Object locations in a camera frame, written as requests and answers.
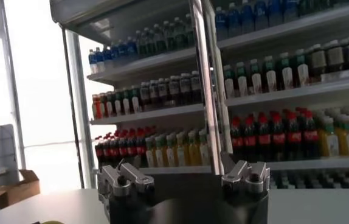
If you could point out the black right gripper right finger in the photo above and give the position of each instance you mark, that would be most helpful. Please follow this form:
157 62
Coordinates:
247 178

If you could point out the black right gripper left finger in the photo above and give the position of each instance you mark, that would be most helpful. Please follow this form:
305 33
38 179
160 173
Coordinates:
126 182

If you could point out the cola bottle red cap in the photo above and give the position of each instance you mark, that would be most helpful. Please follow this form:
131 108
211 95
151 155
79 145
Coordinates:
264 140
309 137
278 139
115 149
123 148
236 143
141 146
250 141
132 147
293 138
107 150
99 152

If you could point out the red tea bottle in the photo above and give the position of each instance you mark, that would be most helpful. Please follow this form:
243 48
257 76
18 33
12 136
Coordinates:
96 108

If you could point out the grey metal shelving unit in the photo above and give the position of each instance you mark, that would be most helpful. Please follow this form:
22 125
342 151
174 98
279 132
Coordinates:
284 95
138 67

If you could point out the open brown cardboard box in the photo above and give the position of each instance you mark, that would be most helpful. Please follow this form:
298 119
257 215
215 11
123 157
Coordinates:
13 191

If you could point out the blue water bottle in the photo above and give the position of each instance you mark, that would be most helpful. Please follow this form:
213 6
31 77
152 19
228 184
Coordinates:
92 62
248 18
234 21
221 22
100 59
262 15

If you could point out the dark bottle beige label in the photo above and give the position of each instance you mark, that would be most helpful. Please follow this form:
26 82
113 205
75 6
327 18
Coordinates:
318 61
334 58

